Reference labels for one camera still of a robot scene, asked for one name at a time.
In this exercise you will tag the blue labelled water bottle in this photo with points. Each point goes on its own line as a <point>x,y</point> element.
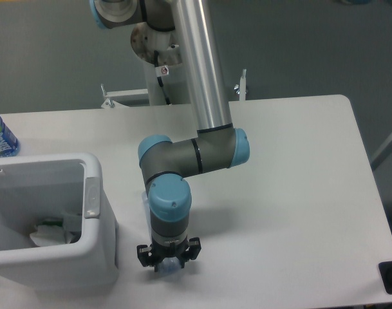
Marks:
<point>9,143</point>

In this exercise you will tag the white frame at right edge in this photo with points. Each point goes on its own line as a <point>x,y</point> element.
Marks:
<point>382,153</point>

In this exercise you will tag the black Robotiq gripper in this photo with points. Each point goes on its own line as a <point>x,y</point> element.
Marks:
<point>154,254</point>

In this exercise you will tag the crushed clear plastic bottle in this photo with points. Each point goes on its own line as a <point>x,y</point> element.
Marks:
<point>169,265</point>

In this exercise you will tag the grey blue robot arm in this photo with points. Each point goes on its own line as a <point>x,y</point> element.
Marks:
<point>165,164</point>

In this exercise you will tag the trash inside the can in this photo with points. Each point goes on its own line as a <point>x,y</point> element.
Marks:
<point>52,231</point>

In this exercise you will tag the white metal base frame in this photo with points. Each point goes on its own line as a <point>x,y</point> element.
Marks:
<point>140,97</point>

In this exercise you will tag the white plastic trash can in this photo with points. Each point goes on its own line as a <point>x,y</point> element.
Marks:
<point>41,186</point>

